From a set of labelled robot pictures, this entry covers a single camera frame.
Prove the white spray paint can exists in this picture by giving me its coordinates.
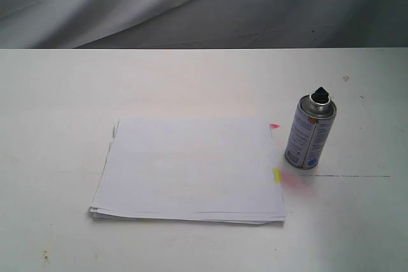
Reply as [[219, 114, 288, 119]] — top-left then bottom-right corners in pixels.
[[285, 87, 337, 169]]

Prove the white paper stack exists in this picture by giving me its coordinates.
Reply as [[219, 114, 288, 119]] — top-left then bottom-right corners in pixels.
[[90, 117, 286, 224]]

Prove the grey fabric backdrop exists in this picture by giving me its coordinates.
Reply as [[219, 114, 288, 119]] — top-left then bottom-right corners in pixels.
[[1, 0, 407, 48]]

